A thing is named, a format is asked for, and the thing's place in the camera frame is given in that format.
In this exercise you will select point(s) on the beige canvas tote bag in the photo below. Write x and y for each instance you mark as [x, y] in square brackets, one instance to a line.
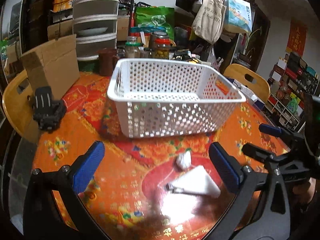
[208, 23]

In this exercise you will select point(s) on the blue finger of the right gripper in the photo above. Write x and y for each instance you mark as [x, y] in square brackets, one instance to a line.
[259, 154]
[288, 136]

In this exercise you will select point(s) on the green lid glass jar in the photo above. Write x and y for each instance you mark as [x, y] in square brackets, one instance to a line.
[132, 50]

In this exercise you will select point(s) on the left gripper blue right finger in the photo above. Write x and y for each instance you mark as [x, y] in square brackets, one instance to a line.
[242, 181]

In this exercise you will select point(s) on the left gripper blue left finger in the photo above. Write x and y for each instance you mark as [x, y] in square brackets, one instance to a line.
[71, 180]

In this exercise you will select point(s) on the brown cardboard box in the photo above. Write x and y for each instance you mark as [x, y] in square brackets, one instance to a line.
[53, 64]

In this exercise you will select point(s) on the red wall banner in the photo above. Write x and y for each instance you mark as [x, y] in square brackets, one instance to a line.
[297, 38]

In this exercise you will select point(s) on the red floral tablecloth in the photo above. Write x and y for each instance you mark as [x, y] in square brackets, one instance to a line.
[127, 195]

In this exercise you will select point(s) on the green plastic packet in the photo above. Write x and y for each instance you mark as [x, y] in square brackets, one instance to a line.
[138, 106]

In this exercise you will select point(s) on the blue illustrated paper bag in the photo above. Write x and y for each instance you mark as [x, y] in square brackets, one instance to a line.
[238, 17]

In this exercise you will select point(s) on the green shopping bag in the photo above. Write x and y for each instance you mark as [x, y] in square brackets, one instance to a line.
[159, 17]

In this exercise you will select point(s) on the black phone stand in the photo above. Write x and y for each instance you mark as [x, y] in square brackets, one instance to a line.
[48, 113]

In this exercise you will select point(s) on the right wooden chair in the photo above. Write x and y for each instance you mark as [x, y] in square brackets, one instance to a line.
[257, 84]

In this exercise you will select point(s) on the grey stacked drawer unit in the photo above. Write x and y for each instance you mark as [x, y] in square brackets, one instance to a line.
[95, 27]

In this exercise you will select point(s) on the red lid pickle jar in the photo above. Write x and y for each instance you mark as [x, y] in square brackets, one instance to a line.
[162, 48]

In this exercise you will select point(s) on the white perforated plastic basket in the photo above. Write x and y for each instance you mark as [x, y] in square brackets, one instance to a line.
[183, 98]

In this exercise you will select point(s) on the brown ceramic cup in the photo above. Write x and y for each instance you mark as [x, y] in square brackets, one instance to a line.
[108, 59]

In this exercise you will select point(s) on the white cloth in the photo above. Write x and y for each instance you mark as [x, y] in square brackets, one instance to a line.
[196, 182]

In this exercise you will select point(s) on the shelf with boxes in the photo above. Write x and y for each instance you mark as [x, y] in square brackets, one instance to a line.
[290, 79]

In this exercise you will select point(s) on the left wooden chair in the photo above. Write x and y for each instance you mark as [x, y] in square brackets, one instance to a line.
[17, 104]

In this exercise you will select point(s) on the wooden chair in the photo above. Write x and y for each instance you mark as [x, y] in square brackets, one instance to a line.
[257, 84]
[17, 104]

